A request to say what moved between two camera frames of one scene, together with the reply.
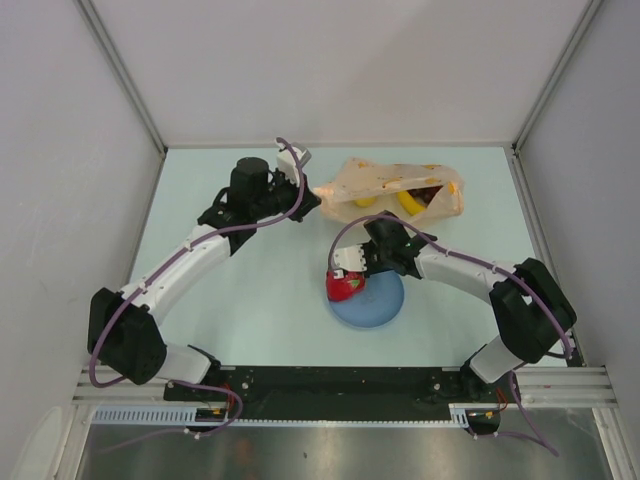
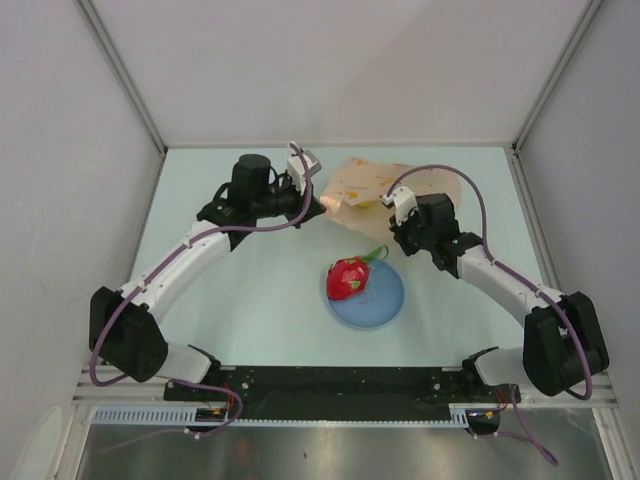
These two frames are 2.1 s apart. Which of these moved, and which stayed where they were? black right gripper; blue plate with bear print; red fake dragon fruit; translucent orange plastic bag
Moved: black right gripper
Stayed: translucent orange plastic bag; blue plate with bear print; red fake dragon fruit
